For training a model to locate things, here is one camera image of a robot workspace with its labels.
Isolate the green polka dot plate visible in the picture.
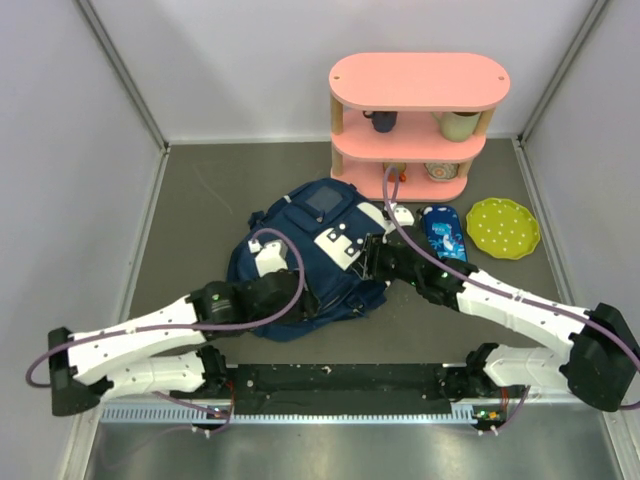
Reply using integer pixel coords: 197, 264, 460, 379
466, 198, 541, 260

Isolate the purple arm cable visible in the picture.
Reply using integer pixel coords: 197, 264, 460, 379
381, 165, 640, 435
25, 227, 306, 436

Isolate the navy blue backpack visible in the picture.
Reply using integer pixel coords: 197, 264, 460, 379
226, 178, 390, 342

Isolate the blue dinosaur pencil case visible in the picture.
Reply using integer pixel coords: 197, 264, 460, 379
418, 205, 468, 262

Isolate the patterned flower-shaped bowl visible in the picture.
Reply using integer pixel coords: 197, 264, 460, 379
424, 162, 459, 182

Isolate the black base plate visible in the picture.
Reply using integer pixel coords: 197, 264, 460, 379
194, 363, 500, 415

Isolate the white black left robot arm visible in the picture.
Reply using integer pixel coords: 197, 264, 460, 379
48, 270, 319, 417

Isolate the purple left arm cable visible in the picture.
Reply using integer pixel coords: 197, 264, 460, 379
25, 227, 306, 436

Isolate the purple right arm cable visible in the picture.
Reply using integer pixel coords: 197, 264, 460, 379
381, 165, 640, 435

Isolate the pink three-tier shelf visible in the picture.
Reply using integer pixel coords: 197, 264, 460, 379
328, 52, 511, 202

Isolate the orange cup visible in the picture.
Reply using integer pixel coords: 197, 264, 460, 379
382, 162, 407, 183

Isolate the dark blue mug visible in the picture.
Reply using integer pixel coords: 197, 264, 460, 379
362, 111, 398, 133

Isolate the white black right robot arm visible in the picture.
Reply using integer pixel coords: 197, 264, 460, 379
363, 231, 639, 412

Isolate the pale green mug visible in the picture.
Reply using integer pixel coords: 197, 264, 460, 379
431, 112, 480, 142

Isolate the aluminium frame rail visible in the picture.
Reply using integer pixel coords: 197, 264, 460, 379
79, 362, 628, 426

